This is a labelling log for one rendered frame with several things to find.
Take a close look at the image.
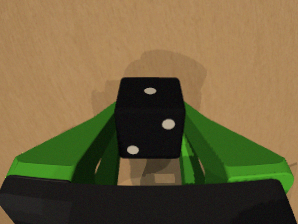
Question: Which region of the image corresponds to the black die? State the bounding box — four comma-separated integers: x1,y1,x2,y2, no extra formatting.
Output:
114,77,186,159

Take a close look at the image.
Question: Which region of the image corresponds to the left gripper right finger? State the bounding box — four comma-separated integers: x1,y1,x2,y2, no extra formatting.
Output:
179,101,294,194

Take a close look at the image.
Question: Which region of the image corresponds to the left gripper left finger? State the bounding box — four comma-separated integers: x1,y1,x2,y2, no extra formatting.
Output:
5,101,120,185

